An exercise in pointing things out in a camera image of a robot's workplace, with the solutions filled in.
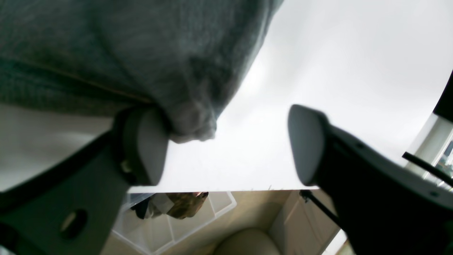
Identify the clear plastic storage bin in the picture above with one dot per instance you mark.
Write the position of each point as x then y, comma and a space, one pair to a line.
155, 236

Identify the beige round seat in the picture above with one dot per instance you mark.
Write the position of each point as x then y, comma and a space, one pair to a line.
249, 241

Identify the grey t-shirt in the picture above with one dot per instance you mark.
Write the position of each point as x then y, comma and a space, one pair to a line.
98, 57

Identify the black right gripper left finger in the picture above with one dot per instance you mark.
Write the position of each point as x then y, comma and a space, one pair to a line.
70, 208

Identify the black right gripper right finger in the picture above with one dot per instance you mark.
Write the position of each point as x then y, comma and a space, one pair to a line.
383, 208

